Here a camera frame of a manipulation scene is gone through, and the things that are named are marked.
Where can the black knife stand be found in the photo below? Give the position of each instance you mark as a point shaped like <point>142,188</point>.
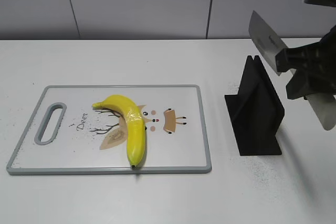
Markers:
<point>255,111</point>

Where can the white grey-rimmed cutting board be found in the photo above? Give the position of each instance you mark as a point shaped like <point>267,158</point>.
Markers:
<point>66,136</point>

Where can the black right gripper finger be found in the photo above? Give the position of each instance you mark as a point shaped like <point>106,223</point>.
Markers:
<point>306,58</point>
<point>302,84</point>

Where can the white-handled kitchen knife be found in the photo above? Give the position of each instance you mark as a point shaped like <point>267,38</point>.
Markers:
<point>269,44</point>

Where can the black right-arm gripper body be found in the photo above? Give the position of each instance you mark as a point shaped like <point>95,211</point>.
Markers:
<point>325,56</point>

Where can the yellow plastic banana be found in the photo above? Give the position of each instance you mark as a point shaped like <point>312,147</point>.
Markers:
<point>136,141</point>

